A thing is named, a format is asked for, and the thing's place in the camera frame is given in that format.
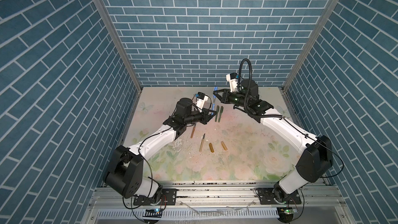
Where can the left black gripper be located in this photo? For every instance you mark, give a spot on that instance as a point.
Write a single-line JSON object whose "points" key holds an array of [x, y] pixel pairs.
{"points": [[204, 117]]}

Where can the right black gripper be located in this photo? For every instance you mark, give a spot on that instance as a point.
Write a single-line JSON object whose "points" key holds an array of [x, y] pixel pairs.
{"points": [[224, 98]]}

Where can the green pen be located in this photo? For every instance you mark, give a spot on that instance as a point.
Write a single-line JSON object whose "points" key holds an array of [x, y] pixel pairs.
{"points": [[220, 113], [217, 112]]}

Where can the blue pen cap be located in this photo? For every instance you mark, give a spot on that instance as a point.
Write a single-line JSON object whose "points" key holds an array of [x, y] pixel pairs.
{"points": [[215, 89]]}

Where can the blue pen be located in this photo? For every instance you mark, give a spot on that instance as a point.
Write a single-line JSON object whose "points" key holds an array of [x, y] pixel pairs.
{"points": [[214, 103]]}

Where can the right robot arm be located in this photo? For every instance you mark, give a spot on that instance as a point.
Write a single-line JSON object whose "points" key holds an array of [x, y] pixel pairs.
{"points": [[316, 154]]}

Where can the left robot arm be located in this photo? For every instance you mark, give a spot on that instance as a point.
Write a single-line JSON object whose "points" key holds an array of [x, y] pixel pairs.
{"points": [[125, 171]]}

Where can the brown pen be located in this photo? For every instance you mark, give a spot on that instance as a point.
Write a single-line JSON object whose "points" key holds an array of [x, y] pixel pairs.
{"points": [[193, 131]]}

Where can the tan pen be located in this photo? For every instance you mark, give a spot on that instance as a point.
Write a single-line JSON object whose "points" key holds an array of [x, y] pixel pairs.
{"points": [[202, 143]]}

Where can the dark yellow pen cap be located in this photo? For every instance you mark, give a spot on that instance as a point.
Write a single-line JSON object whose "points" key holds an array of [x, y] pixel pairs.
{"points": [[211, 148]]}

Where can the tan pen cap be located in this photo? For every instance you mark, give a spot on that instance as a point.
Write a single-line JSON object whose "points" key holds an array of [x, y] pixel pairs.
{"points": [[224, 146]]}

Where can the floral table mat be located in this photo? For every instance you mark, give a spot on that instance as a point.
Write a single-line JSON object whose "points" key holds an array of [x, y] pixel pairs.
{"points": [[255, 152]]}

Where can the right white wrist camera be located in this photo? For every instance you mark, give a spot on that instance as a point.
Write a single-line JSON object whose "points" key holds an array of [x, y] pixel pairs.
{"points": [[232, 79]]}

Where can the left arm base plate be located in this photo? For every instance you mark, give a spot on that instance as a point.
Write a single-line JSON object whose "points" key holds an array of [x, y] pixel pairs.
{"points": [[167, 196]]}

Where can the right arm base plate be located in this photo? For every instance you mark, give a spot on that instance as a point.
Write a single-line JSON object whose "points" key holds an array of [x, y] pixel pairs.
{"points": [[270, 196]]}

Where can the aluminium mounting rail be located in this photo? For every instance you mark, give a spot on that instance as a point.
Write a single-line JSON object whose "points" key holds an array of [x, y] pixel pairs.
{"points": [[222, 203]]}

